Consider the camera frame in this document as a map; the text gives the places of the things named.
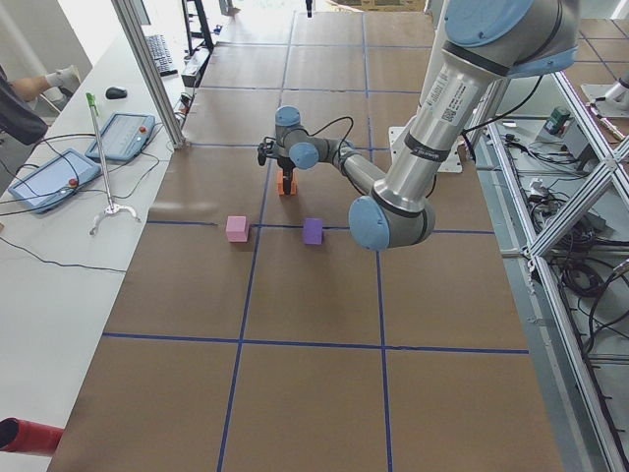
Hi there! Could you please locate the brown paper table cover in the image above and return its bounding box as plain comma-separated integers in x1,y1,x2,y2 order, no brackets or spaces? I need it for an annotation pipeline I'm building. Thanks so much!
50,13,562,471

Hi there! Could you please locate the aluminium frame post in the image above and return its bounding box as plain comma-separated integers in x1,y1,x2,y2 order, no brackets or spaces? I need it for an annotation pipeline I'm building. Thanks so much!
111,0,186,149

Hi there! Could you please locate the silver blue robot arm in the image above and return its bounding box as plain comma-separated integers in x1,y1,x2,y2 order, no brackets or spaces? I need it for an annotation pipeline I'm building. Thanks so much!
257,1,581,251

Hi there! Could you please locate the metal reacher grabber tool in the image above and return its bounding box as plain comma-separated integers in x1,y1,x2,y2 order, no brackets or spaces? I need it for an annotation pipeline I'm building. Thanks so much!
86,92,141,236

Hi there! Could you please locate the purple foam block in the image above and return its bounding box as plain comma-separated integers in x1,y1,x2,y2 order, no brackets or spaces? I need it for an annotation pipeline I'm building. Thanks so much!
302,217,323,246

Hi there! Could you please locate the far blue teach pendant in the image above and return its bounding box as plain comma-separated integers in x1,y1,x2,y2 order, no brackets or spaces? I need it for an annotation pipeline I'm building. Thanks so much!
99,113,155,162

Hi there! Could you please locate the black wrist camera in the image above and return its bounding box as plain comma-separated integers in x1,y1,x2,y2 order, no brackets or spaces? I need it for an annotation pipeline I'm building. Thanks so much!
257,137,277,166

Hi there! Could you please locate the pink foam block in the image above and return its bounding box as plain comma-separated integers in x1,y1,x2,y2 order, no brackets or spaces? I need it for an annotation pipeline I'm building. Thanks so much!
225,215,250,243

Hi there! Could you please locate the near blue teach pendant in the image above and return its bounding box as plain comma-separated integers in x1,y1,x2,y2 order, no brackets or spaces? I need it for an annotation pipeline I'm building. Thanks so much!
8,148,101,213

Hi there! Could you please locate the black keyboard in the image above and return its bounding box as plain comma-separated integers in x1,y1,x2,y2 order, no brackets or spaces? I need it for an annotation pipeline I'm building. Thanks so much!
144,34,178,77

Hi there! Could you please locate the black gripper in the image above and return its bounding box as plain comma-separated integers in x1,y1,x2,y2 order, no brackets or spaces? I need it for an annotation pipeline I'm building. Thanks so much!
277,156,295,196

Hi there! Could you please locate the red cylinder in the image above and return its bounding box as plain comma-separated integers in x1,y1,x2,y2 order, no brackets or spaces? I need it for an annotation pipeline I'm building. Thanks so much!
1,418,64,457

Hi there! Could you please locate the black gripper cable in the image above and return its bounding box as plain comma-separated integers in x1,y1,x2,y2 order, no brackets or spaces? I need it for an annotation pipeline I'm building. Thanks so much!
312,115,356,148

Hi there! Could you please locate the white gloved hand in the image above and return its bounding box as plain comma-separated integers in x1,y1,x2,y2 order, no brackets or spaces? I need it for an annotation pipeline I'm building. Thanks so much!
45,65,81,93

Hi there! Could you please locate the black computer mouse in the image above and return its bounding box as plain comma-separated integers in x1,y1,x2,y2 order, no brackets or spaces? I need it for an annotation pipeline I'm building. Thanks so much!
105,87,128,100

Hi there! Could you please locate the orange foam block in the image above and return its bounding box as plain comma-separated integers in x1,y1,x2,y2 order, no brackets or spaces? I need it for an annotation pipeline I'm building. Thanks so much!
276,170,298,196

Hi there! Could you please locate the blue teach pendant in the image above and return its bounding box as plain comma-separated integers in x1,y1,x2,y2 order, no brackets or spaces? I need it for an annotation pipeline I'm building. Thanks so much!
8,148,101,213
99,113,155,162

